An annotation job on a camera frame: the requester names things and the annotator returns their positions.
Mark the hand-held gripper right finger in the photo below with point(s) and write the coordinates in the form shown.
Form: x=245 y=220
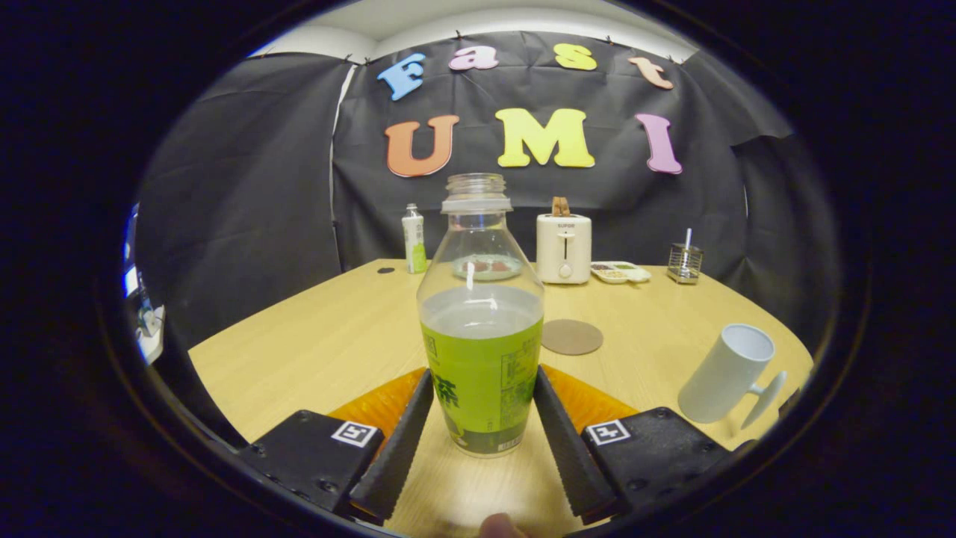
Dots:
x=571 y=456

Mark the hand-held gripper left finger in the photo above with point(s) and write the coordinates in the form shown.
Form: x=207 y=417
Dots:
x=399 y=456

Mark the clear juice bottle green label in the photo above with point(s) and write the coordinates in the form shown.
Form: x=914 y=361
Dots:
x=482 y=373

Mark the round brown coaster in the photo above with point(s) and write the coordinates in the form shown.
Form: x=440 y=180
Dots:
x=571 y=338

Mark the white cup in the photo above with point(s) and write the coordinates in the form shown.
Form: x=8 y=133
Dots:
x=721 y=373

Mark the wooden table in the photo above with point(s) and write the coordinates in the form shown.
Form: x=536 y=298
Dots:
x=336 y=336

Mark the white divided snack dish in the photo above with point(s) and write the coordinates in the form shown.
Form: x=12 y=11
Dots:
x=620 y=273

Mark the white toaster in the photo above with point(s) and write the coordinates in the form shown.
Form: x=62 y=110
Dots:
x=564 y=250

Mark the brown bread slice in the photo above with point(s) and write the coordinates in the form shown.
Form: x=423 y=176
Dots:
x=561 y=207

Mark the black backdrop cloth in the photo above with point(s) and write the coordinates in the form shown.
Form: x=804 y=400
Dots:
x=246 y=187

